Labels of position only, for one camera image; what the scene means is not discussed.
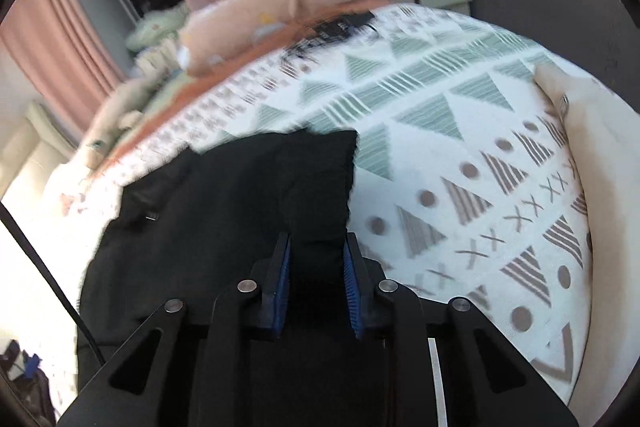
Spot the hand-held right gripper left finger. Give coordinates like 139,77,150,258
57,232,292,427

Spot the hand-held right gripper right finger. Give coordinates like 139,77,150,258
343,232,581,427

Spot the black garment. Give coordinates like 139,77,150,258
75,129,358,408

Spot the patterned white blanket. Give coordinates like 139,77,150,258
60,4,596,400

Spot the beige plush toy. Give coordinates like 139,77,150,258
82,77,166,170

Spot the white ruffled cloth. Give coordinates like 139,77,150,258
134,42,177,78

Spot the orange printed pillow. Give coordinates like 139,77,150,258
177,0,368,78

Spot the dark bag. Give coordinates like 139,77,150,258
0,339,57,427

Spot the cream cloth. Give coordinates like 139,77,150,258
532,64,640,408

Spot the pale green bedding bundle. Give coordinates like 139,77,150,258
125,2,191,52

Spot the black charger with cable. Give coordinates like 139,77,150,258
280,9,377,64

